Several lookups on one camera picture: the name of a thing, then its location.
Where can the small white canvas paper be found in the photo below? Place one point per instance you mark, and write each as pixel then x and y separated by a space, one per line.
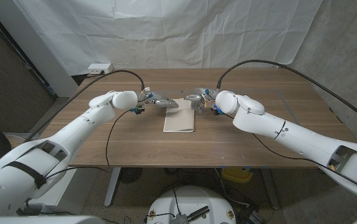
pixel 179 119

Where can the white power strip box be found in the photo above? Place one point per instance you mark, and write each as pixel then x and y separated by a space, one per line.
pixel 100 68

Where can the grey table leg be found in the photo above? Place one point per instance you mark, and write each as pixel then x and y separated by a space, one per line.
pixel 270 189

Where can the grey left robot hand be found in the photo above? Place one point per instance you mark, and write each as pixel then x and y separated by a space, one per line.
pixel 161 100

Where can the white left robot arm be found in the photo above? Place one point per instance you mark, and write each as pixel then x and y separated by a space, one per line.
pixel 66 137

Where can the white wrinkled backdrop sheet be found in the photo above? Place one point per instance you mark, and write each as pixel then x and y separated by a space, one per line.
pixel 165 31

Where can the white table leg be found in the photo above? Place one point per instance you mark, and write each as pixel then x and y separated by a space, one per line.
pixel 112 186

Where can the yellow object under table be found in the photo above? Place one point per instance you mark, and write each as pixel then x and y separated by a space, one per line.
pixel 237 175

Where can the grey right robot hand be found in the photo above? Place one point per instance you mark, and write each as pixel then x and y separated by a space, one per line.
pixel 201 96

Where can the black round floor fan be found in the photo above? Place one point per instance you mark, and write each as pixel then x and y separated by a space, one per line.
pixel 130 175

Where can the black tool on base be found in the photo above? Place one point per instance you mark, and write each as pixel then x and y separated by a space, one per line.
pixel 198 213

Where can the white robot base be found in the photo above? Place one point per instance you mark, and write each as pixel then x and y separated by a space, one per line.
pixel 193 199

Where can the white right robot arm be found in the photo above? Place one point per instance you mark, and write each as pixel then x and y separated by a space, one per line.
pixel 290 133

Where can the clear plastic storage bin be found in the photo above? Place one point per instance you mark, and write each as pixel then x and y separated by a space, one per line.
pixel 20 137

